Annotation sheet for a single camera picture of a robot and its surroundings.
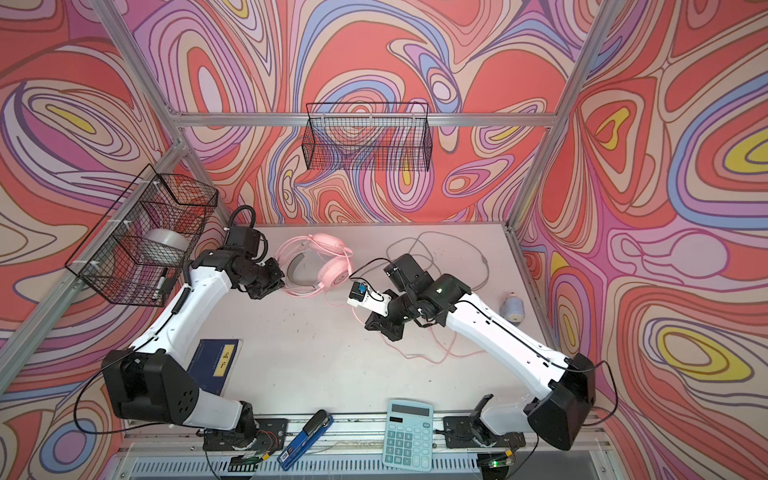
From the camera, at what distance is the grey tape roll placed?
712mm

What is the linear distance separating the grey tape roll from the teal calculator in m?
0.66

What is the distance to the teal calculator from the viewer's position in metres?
0.70

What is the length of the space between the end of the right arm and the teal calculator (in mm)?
258

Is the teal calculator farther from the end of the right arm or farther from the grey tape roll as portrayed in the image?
the grey tape roll

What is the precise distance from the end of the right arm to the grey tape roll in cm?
51

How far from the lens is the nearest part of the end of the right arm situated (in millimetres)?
504
